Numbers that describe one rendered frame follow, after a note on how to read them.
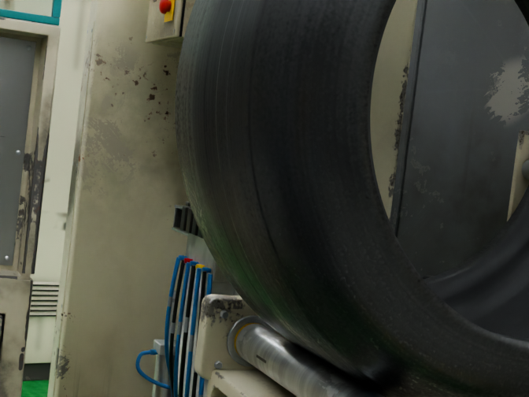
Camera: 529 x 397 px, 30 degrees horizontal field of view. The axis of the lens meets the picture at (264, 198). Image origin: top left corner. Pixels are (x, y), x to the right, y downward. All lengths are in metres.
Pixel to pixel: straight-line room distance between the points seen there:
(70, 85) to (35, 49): 2.81
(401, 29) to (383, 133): 0.13
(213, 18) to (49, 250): 3.48
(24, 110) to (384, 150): 0.56
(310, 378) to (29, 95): 0.72
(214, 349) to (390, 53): 0.42
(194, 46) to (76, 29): 3.39
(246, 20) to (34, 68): 0.73
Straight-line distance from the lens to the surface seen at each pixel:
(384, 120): 1.25
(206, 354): 1.17
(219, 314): 1.16
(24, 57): 1.52
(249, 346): 1.13
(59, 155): 4.32
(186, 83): 0.97
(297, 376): 1.01
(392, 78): 1.25
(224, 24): 0.89
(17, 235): 1.53
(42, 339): 4.43
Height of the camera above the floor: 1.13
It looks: 3 degrees down
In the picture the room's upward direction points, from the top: 7 degrees clockwise
